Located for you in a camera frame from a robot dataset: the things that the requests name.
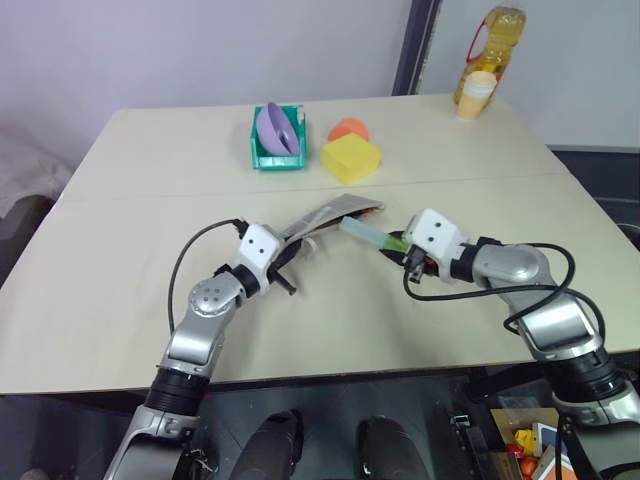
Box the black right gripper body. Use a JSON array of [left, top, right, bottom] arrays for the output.
[[399, 242, 443, 284]]

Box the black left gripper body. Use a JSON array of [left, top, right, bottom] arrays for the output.
[[268, 238, 303, 284]]

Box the green highlighter with clear cap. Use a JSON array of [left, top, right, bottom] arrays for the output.
[[338, 216, 410, 254]]

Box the grid pattern zip pouch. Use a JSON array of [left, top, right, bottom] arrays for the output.
[[277, 193, 387, 263]]

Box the yellow sponge block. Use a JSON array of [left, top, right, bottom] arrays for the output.
[[319, 132, 384, 185]]

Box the green plastic bin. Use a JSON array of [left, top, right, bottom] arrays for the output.
[[249, 103, 308, 172]]

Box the purple plastic bowl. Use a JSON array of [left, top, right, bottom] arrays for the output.
[[254, 102, 302, 156]]

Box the cream plastic cup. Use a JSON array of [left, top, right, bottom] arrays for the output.
[[455, 70, 498, 122]]

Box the dark rounded shape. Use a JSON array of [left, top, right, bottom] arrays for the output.
[[354, 414, 427, 480], [233, 408, 304, 480]]

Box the dark side cabinet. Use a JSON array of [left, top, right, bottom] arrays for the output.
[[544, 143, 640, 354]]

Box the yellow cooking oil bottle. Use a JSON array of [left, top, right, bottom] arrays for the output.
[[453, 5, 528, 108]]

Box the cardboard box with items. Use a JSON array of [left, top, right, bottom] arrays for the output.
[[488, 406, 574, 480]]

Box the dark chair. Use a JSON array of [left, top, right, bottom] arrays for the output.
[[0, 193, 55, 289]]

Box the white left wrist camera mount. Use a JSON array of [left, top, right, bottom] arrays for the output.
[[237, 224, 284, 297]]

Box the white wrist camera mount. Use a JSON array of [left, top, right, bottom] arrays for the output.
[[403, 208, 467, 287], [237, 224, 284, 297]]

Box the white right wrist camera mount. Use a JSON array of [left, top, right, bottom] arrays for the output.
[[403, 208, 467, 287]]

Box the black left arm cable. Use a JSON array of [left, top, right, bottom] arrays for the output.
[[167, 217, 250, 335]]

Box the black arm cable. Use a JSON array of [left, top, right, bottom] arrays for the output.
[[401, 242, 609, 352], [167, 217, 250, 335]]

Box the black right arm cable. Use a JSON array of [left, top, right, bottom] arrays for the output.
[[401, 242, 609, 352]]

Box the black strap with buckle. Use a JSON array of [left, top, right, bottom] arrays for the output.
[[448, 408, 496, 480]]

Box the dark door frame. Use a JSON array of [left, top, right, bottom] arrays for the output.
[[387, 0, 444, 97]]

